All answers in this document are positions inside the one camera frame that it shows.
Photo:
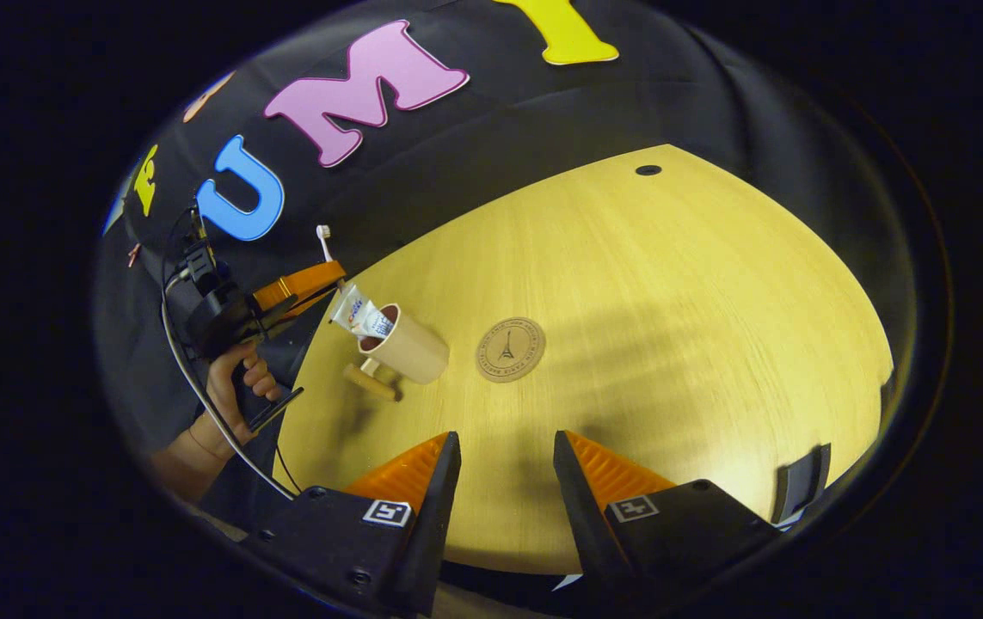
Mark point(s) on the beige cup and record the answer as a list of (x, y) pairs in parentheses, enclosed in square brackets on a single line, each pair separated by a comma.
[(414, 348)]

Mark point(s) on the black backdrop cloth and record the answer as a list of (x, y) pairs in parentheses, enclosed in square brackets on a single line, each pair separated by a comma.
[(500, 137)]

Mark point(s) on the white toothbrush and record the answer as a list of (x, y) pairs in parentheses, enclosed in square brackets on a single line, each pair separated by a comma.
[(325, 243)]

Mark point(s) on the white toothpaste tube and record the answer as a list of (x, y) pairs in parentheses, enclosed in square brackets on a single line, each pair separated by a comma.
[(353, 311)]

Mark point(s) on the black table bracket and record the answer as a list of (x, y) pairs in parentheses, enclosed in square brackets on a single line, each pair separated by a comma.
[(801, 481)]

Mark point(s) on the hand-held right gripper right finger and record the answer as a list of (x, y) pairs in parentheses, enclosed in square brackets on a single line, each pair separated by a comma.
[(577, 507)]

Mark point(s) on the wooden desktop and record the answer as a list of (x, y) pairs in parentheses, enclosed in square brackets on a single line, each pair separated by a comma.
[(672, 344)]

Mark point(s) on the round cork coaster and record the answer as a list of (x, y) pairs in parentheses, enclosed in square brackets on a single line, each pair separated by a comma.
[(510, 350)]

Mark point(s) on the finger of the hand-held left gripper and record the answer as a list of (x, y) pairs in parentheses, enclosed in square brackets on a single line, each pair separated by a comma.
[(306, 284)]

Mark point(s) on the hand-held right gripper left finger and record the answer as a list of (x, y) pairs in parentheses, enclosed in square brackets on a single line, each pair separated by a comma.
[(435, 507)]

